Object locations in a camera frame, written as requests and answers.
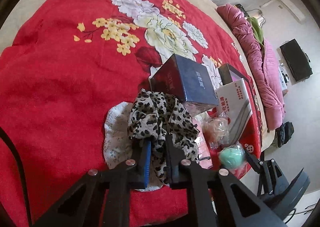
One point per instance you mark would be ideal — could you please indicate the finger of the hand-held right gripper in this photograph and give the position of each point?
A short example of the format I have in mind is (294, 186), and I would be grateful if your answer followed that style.
(265, 174)

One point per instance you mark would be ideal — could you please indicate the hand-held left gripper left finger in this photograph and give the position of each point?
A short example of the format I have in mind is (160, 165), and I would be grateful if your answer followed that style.
(147, 162)

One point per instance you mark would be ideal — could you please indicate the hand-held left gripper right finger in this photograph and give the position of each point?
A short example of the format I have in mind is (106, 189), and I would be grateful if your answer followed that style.
(175, 172)

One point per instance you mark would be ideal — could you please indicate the green makeup sponge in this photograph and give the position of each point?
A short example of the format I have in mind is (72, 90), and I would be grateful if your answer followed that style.
(231, 155)

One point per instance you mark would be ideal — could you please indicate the leopard print scrunchie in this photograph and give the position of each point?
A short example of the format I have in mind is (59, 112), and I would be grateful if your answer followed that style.
(160, 114)

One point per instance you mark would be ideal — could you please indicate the peach makeup sponge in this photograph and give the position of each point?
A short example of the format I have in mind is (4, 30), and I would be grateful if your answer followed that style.
(217, 127)

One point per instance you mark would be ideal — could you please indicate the dark tray box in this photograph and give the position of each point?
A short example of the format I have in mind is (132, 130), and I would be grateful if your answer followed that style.
(226, 73)

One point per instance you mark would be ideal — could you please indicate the pink plastic packet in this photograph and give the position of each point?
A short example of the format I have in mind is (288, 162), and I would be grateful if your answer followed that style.
(203, 147)

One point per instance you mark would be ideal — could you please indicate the black bag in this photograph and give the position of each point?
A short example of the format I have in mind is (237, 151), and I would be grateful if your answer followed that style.
(285, 133)

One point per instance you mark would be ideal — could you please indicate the red tissue pack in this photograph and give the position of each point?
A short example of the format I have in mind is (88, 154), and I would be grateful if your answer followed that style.
(237, 107)

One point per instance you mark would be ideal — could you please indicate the small dark box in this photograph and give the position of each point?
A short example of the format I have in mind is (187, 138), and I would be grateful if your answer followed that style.
(195, 84)

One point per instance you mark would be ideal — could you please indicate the white printed box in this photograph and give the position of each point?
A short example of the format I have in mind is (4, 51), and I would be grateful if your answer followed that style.
(283, 84)

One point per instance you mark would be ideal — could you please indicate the pink book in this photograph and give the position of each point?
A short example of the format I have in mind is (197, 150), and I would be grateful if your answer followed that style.
(236, 78)

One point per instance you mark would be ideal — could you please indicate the pink quilt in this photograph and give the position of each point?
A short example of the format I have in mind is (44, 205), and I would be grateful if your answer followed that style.
(260, 67)

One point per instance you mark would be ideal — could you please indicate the red floral blanket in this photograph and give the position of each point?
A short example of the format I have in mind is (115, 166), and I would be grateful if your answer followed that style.
(62, 79)

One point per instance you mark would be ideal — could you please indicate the black television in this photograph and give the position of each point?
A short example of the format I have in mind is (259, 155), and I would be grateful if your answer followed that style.
(295, 59)

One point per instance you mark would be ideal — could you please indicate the green cloth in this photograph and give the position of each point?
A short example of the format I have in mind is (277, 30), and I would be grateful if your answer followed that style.
(257, 29)

